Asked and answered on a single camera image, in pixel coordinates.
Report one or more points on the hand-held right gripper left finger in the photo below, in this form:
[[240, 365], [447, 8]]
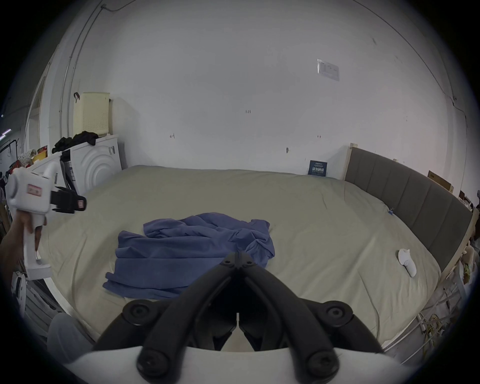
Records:
[[157, 330]]

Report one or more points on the white washing machine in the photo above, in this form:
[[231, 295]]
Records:
[[93, 165]]

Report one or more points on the dark blue card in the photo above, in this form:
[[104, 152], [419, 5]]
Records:
[[318, 168]]

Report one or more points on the brown carton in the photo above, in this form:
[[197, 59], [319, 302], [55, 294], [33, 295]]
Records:
[[441, 181]]

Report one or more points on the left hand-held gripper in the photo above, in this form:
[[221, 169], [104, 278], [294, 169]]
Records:
[[30, 191]]

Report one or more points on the bed with beige sheet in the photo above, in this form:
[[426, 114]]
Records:
[[270, 198]]

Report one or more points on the small white cloth item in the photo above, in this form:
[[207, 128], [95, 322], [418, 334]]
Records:
[[407, 262]]

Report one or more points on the grey padded headboard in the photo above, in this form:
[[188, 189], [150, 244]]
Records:
[[412, 198]]

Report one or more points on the blue shirt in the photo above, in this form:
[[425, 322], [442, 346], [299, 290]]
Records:
[[168, 258]]

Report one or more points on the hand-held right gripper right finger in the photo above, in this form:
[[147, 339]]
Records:
[[318, 330]]

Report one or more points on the person's left forearm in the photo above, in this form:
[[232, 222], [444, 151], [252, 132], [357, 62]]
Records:
[[11, 255]]

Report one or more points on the person's left hand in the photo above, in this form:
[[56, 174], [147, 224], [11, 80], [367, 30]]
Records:
[[27, 225]]

